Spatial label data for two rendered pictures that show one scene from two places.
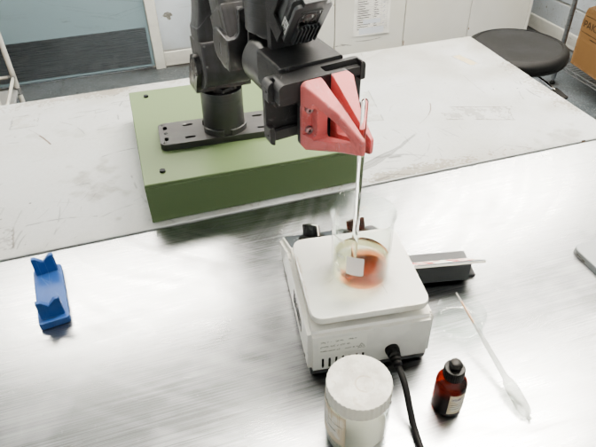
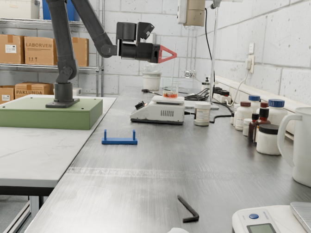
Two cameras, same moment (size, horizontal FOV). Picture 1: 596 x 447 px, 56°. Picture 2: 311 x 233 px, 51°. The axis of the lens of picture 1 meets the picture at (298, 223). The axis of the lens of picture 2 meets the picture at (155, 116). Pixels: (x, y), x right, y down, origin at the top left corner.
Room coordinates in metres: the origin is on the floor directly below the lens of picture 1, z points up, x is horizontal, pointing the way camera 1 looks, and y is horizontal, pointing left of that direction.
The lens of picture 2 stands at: (0.16, 1.13, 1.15)
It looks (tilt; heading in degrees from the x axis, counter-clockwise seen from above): 11 degrees down; 285
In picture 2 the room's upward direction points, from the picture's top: 3 degrees clockwise
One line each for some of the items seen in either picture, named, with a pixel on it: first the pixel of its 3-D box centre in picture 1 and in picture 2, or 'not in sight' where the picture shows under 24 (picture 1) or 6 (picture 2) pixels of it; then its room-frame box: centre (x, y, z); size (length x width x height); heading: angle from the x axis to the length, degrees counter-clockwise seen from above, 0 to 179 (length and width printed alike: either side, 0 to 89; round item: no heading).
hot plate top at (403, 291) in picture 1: (356, 271); (168, 99); (0.42, -0.06, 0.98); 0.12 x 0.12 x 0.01; 9
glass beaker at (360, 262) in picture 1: (359, 242); (169, 88); (0.42, -0.06, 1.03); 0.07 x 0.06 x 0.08; 24
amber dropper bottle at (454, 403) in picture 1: (450, 383); not in sight; (0.32, -0.14, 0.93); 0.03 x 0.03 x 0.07
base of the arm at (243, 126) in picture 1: (223, 107); (63, 93); (0.77, 0.11, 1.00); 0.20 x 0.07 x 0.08; 104
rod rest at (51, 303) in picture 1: (48, 287); (119, 136); (0.48, 0.30, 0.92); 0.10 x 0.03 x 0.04; 23
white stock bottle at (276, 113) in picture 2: not in sight; (274, 120); (0.05, 0.09, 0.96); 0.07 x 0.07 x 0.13
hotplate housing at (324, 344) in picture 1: (348, 284); (161, 110); (0.45, -0.06, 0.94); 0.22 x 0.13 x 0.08; 9
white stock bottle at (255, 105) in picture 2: not in sight; (252, 110); (0.11, -0.12, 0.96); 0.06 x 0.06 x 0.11
